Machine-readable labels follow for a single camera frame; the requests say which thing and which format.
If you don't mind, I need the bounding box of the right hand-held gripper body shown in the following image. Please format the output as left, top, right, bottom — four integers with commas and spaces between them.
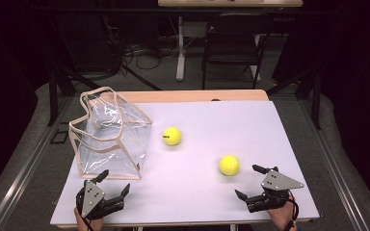
245, 168, 305, 214

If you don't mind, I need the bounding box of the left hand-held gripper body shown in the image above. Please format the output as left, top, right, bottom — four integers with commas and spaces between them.
75, 179, 125, 221

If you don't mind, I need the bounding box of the clear plastic bag beige trim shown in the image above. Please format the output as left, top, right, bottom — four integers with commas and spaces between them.
68, 86, 154, 181

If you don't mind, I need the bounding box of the yellow tennis ball black print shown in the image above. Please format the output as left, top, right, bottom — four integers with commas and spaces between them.
162, 126, 183, 147

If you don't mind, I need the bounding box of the person's left hand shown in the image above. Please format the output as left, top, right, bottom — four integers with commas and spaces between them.
73, 207, 104, 231

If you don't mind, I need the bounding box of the person's right hand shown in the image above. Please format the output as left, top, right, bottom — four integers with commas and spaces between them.
267, 199, 299, 231

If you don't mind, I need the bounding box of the white table mat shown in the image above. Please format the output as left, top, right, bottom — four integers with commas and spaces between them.
49, 100, 321, 227

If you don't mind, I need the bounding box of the black metal stand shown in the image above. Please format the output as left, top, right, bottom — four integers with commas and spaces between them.
46, 61, 94, 127
266, 65, 323, 131

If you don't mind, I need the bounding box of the black folding chair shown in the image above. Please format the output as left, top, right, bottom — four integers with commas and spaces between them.
201, 13, 276, 90

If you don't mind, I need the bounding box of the white-legged wooden desk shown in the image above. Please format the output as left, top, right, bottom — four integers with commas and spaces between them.
157, 0, 304, 83

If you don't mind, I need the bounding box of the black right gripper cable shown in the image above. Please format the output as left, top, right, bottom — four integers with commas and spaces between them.
287, 191, 301, 231

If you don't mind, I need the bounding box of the black floor bracket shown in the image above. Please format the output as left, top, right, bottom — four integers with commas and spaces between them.
49, 128, 69, 145

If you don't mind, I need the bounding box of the silver metal floor rail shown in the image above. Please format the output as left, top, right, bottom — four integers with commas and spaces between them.
298, 99, 370, 231
0, 95, 73, 231

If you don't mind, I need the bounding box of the bundle of floor cables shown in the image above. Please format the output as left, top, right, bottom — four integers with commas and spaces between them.
107, 15, 181, 78

